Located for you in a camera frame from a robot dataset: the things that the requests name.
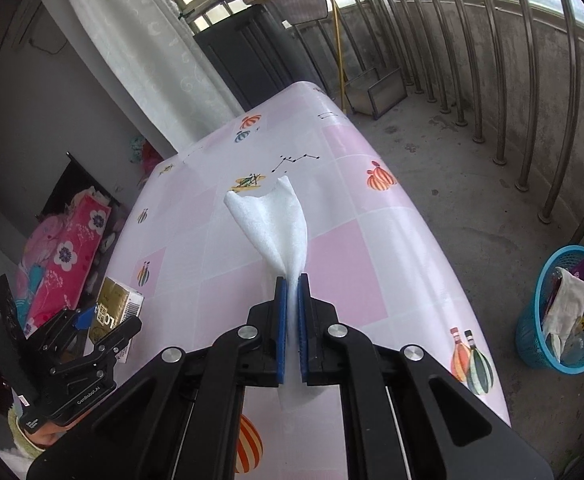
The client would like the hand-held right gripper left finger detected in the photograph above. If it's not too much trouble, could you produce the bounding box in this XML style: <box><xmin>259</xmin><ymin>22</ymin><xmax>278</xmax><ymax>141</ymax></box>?
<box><xmin>27</xmin><ymin>277</ymin><xmax>289</xmax><ymax>480</ymax></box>

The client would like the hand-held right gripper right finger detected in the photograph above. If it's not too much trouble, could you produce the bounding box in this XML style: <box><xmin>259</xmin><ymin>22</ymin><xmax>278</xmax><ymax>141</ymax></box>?
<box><xmin>299</xmin><ymin>275</ymin><xmax>555</xmax><ymax>480</ymax></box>

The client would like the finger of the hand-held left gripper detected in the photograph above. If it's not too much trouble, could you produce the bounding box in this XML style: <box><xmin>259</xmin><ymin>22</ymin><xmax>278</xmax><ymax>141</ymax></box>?
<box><xmin>27</xmin><ymin>307</ymin><xmax>95</xmax><ymax>361</ymax></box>
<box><xmin>52</xmin><ymin>317</ymin><xmax>143</xmax><ymax>376</ymax></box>

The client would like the gold paper box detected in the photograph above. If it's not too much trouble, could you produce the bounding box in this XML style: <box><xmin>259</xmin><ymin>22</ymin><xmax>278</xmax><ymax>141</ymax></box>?
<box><xmin>88</xmin><ymin>276</ymin><xmax>145</xmax><ymax>363</ymax></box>

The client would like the white foam sheet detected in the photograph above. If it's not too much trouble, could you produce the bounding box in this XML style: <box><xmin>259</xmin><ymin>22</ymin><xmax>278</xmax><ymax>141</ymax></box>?
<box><xmin>223</xmin><ymin>176</ymin><xmax>340</xmax><ymax>411</ymax></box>

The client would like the blue plastic basket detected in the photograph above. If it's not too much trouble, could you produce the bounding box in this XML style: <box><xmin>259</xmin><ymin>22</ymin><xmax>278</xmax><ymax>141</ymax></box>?
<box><xmin>515</xmin><ymin>245</ymin><xmax>584</xmax><ymax>376</ymax></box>

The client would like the white tissue paper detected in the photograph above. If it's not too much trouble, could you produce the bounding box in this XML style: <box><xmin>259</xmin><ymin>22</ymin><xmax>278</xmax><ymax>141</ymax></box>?
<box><xmin>542</xmin><ymin>267</ymin><xmax>584</xmax><ymax>361</ymax></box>

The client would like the person's left forearm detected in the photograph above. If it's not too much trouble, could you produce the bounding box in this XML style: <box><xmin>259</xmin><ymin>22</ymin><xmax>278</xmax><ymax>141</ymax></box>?
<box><xmin>7</xmin><ymin>405</ymin><xmax>70</xmax><ymax>461</ymax></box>

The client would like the pink floral bag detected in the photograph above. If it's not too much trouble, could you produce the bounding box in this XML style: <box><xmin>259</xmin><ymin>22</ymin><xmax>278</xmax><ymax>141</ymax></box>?
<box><xmin>14</xmin><ymin>187</ymin><xmax>113</xmax><ymax>331</ymax></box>

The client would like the pink patterned tablecloth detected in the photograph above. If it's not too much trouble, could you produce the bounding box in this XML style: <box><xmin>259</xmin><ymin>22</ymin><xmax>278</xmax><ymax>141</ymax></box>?
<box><xmin>103</xmin><ymin>81</ymin><xmax>513</xmax><ymax>476</ymax></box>

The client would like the black panel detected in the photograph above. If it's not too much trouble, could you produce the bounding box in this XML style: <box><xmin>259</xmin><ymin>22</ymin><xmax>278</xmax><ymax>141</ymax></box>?
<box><xmin>42</xmin><ymin>152</ymin><xmax>123</xmax><ymax>221</ymax></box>

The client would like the metal dustpan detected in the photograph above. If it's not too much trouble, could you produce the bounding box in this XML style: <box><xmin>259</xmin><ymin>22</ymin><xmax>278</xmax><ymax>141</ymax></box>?
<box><xmin>344</xmin><ymin>66</ymin><xmax>407</xmax><ymax>120</ymax></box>

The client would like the metal balcony railing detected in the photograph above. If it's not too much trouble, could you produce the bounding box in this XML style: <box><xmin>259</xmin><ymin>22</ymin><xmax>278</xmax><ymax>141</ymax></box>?
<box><xmin>332</xmin><ymin>0</ymin><xmax>584</xmax><ymax>271</ymax></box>

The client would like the dark metal door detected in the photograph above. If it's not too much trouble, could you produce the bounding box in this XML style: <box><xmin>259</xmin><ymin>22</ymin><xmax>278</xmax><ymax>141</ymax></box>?
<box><xmin>194</xmin><ymin>2</ymin><xmax>340</xmax><ymax>111</ymax></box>

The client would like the grey hanging cloth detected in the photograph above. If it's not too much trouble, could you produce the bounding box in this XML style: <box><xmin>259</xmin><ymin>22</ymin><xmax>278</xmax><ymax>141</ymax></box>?
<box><xmin>282</xmin><ymin>0</ymin><xmax>330</xmax><ymax>26</ymax></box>

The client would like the yellow broom handle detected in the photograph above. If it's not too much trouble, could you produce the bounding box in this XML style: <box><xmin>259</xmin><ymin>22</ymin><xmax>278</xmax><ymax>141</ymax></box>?
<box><xmin>328</xmin><ymin>0</ymin><xmax>350</xmax><ymax>113</ymax></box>

